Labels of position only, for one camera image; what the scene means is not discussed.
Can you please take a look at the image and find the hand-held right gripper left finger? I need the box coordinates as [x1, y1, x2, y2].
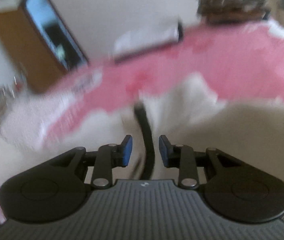
[49, 134, 134, 189]

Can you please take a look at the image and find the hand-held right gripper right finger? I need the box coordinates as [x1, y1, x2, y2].
[158, 134, 243, 189]

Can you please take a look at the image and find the beige zip jacket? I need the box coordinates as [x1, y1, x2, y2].
[0, 72, 284, 188]

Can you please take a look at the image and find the stack of folded clothes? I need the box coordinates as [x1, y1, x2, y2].
[196, 0, 270, 23]

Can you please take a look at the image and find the pink floral blanket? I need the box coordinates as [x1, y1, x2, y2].
[0, 20, 284, 225]

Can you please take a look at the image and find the beige checked cloth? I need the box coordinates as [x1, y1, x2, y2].
[0, 90, 112, 148]

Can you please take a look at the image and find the white folded cloth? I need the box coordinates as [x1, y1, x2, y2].
[114, 25, 179, 55]

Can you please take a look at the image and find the wooden door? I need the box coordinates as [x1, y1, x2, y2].
[0, 0, 90, 94]

